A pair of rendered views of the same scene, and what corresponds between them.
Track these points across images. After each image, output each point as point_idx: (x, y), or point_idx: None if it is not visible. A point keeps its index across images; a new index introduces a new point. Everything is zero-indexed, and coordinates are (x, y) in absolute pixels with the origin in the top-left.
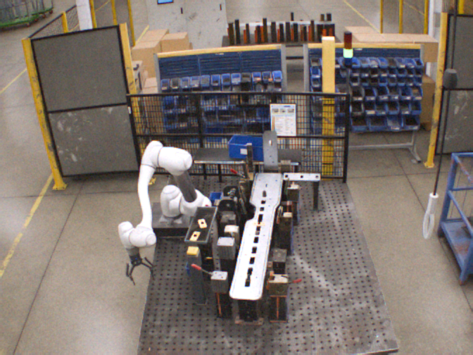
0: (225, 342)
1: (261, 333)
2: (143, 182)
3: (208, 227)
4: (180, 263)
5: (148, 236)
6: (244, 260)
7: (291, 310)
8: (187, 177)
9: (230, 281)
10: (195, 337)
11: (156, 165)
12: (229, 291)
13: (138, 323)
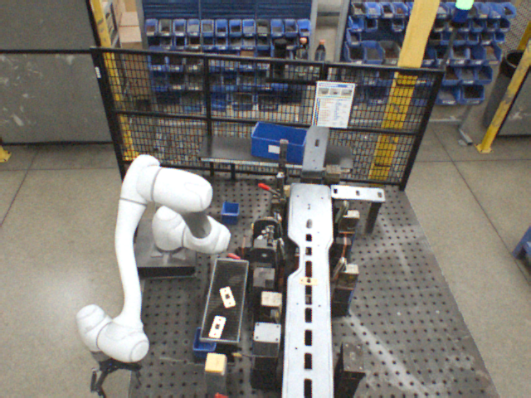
0: None
1: None
2: (125, 231)
3: (238, 305)
4: (182, 329)
5: (135, 347)
6: (295, 361)
7: None
8: (201, 212)
9: (265, 379)
10: None
11: (149, 201)
12: (261, 390)
13: (111, 394)
